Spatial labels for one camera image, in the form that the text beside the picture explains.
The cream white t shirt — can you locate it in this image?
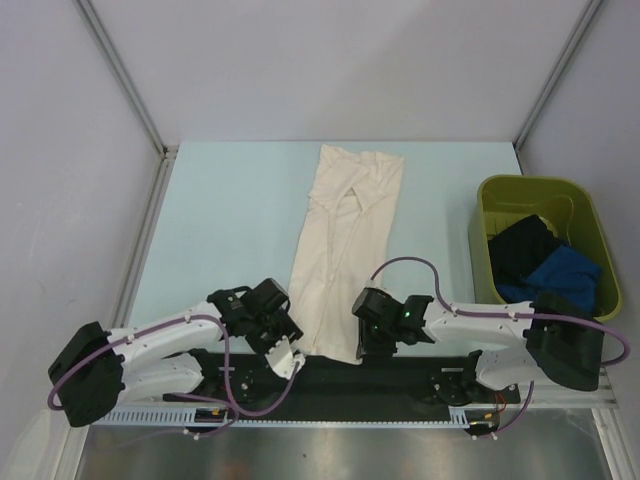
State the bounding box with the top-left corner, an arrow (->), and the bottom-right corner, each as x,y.
289,145 -> 405,365

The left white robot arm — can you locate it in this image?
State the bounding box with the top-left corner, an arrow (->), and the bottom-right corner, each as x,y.
47,278 -> 305,427

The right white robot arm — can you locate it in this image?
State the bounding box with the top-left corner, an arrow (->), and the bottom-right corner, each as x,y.
352,287 -> 604,401

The black t shirt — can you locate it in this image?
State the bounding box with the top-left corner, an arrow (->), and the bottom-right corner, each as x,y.
488,215 -> 566,286

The blue t shirt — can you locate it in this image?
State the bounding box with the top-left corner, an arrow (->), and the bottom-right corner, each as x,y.
495,245 -> 602,313

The olive green plastic bin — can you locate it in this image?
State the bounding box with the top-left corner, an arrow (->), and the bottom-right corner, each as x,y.
467,173 -> 623,322

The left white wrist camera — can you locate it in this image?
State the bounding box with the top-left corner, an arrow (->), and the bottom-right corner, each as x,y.
265,336 -> 306,380

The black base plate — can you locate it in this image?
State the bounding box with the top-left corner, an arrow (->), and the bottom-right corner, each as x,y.
163,354 -> 523,423

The white slotted cable duct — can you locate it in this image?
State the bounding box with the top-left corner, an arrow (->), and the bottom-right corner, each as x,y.
93,405 -> 479,429

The left aluminium corner post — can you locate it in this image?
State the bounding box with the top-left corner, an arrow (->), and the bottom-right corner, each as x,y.
72,0 -> 167,157

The aluminium corner post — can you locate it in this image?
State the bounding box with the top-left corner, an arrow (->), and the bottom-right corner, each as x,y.
513,0 -> 608,154
72,0 -> 167,157

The right aluminium corner post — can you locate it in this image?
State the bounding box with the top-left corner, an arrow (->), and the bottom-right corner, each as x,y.
513,0 -> 608,154

